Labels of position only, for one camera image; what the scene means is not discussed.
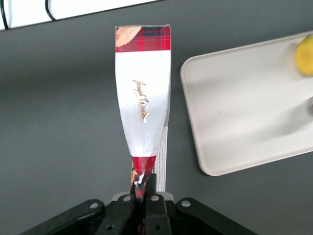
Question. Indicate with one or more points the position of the red tartan cookie box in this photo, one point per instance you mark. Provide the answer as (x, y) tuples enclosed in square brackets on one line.
[(143, 98)]

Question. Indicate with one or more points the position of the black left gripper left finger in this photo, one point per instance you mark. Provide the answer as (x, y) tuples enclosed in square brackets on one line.
[(115, 215)]

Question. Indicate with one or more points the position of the cream plastic tray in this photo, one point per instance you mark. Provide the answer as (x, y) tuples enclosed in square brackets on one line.
[(242, 107)]

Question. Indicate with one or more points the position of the yellow round fruit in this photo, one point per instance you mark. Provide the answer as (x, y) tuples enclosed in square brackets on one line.
[(305, 56)]

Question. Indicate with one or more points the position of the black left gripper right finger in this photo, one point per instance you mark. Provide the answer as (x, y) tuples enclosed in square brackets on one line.
[(159, 213)]

